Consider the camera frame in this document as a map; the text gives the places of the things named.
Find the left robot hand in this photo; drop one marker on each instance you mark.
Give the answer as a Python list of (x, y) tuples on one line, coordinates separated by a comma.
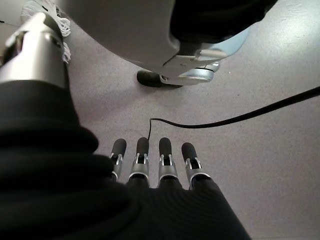
[(50, 195)]

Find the white tasselled cushion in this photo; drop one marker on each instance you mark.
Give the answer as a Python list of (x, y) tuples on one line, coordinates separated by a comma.
[(62, 25)]

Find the left black robot foot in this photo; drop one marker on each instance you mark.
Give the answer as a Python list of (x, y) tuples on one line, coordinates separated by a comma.
[(147, 78)]

